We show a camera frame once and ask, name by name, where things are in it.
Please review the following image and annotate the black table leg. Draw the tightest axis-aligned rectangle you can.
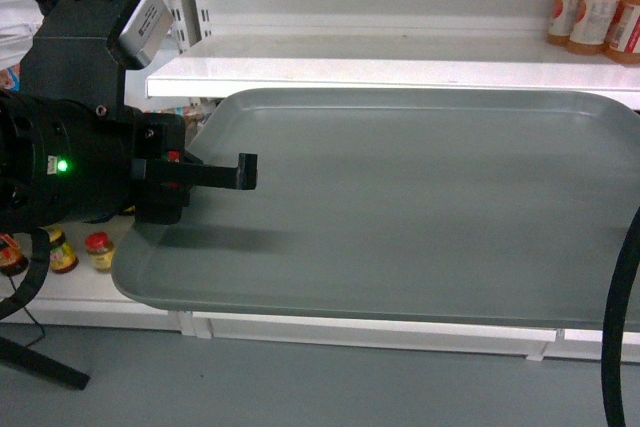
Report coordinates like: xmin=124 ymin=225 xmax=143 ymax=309
xmin=1 ymin=337 xmax=90 ymax=390

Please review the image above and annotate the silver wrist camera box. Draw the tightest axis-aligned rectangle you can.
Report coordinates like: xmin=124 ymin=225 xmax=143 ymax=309
xmin=116 ymin=0 xmax=173 ymax=70

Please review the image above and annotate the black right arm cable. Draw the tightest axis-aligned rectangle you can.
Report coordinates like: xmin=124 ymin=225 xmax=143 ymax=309
xmin=602 ymin=209 xmax=640 ymax=427

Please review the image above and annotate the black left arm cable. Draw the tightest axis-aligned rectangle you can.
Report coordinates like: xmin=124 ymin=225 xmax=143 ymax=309
xmin=0 ymin=226 xmax=51 ymax=321

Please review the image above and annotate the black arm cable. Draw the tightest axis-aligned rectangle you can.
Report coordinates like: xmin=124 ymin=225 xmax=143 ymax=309
xmin=602 ymin=209 xmax=640 ymax=427
xmin=0 ymin=226 xmax=51 ymax=321

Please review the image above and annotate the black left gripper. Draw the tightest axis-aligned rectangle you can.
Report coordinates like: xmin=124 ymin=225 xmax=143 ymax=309
xmin=29 ymin=98 xmax=258 ymax=225

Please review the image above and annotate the red lid sauce jar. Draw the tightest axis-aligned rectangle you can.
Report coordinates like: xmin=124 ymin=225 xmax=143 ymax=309
xmin=0 ymin=233 xmax=29 ymax=277

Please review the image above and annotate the grey silver tray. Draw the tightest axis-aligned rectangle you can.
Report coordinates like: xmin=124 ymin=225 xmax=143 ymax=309
xmin=113 ymin=89 xmax=639 ymax=329

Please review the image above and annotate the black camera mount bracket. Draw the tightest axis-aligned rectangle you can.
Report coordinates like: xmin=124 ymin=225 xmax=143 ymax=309
xmin=20 ymin=0 xmax=142 ymax=121

